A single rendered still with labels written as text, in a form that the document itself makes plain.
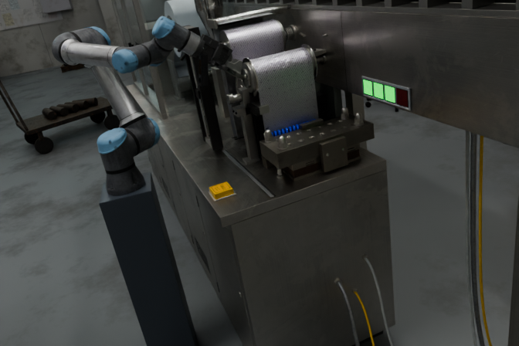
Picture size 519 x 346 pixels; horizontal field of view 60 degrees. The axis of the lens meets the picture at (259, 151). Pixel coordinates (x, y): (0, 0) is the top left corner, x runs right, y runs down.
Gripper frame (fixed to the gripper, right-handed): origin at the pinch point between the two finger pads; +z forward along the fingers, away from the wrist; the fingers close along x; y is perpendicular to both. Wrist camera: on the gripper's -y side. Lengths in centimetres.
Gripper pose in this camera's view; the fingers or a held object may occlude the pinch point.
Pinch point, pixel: (240, 77)
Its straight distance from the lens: 169.4
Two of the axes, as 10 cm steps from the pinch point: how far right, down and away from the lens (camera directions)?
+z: 8.0, 3.7, 4.8
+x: -3.8, -3.0, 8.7
